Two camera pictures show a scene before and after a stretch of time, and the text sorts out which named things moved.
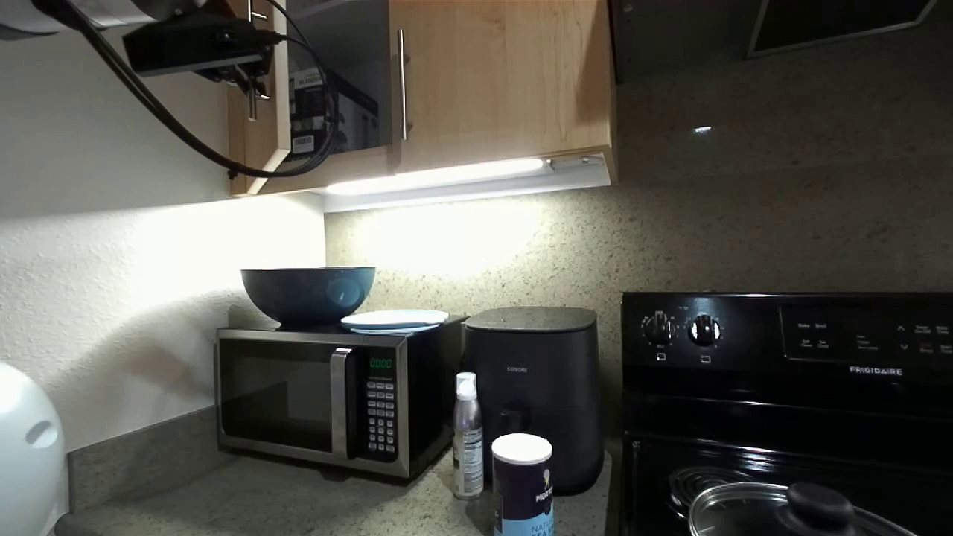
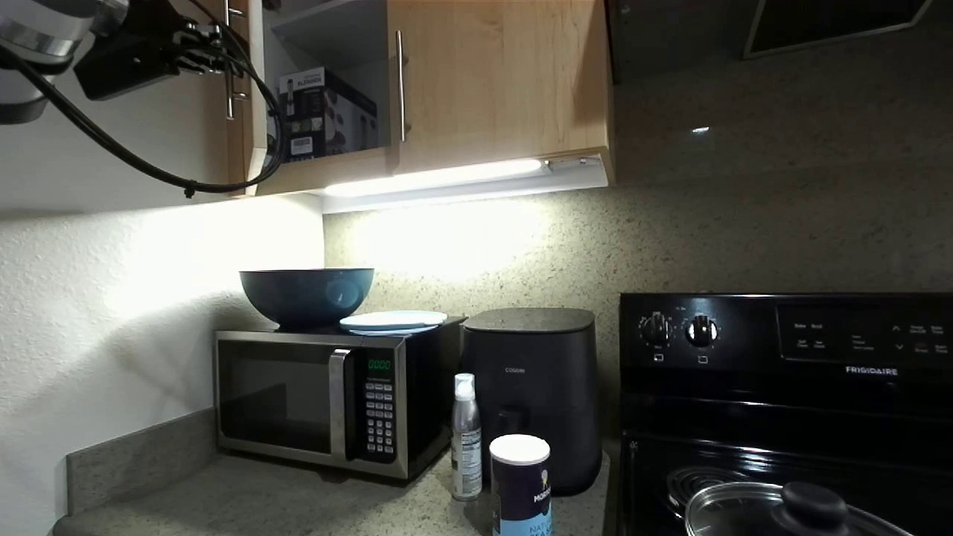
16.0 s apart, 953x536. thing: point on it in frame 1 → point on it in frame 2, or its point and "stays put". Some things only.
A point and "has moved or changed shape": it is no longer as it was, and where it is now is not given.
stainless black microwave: x=338 y=394 stays put
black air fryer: x=544 y=375 stays put
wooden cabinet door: x=261 y=132 has moved or changed shape
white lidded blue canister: x=523 y=469 stays put
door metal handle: x=402 y=84 stays put
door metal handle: x=250 y=89 → x=230 y=9
